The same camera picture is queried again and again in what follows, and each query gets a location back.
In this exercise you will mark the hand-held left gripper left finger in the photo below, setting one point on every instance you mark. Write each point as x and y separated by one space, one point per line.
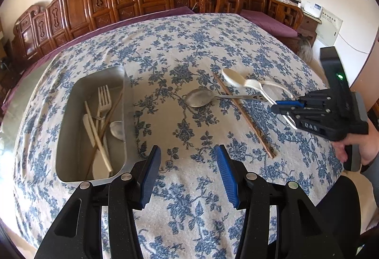
149 179

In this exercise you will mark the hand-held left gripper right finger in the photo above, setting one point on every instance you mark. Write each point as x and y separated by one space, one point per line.
226 179

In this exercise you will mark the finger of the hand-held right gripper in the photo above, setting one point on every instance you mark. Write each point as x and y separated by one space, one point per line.
296 114
288 104

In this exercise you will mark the light wooden chopstick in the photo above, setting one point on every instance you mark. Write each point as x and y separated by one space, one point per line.
102 149

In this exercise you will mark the small metal spoon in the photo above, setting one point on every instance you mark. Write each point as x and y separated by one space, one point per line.
116 130

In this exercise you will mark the brown wooden chopstick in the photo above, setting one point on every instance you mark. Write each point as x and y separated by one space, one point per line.
114 106
254 129

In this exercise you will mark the white plastic fork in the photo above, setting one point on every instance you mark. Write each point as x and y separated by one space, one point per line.
104 105

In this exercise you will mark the metal tray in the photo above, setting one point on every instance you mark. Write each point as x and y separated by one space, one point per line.
71 117

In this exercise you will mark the person's right hand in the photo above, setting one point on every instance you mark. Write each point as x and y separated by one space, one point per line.
339 152

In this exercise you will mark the grey plastic bag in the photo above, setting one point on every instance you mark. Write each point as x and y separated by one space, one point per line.
305 47

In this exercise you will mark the wooden side table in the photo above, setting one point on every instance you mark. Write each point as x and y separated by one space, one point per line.
309 28

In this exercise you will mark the short purple seat cushion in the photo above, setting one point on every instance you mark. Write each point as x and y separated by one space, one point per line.
266 22

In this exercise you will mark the person's dark trousers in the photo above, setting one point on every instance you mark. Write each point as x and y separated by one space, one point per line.
340 202

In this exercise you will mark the white box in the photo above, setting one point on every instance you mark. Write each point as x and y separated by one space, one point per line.
313 9

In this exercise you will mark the stack of white papers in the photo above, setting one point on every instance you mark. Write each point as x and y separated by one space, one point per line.
291 1

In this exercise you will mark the blue floral tablecloth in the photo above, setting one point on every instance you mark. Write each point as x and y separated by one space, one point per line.
183 40

